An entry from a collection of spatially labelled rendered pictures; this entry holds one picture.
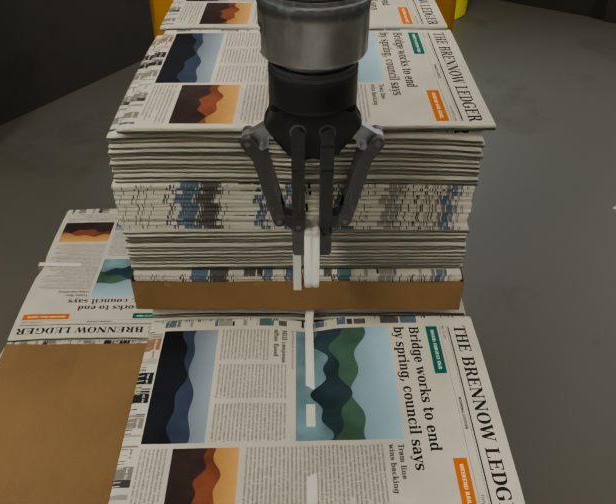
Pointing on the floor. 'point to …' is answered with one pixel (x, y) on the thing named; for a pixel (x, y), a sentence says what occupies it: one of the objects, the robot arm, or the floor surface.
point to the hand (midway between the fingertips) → (311, 251)
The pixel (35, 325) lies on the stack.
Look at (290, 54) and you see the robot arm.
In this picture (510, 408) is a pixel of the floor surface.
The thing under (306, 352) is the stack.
